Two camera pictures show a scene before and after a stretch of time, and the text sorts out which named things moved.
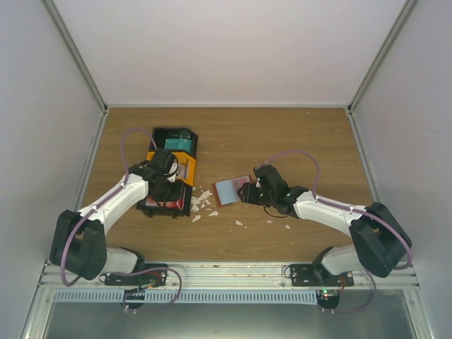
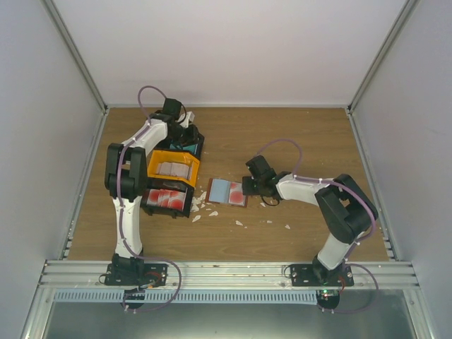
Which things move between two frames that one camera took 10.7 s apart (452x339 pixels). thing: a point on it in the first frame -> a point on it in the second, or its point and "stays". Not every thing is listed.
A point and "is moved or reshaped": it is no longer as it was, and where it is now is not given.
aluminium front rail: (233, 275) stays
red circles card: (238, 182) is moved or reshaped
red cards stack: (179, 203) stays
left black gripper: (159, 198) -> (194, 132)
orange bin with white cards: (186, 167) stays
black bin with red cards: (177, 203) stays
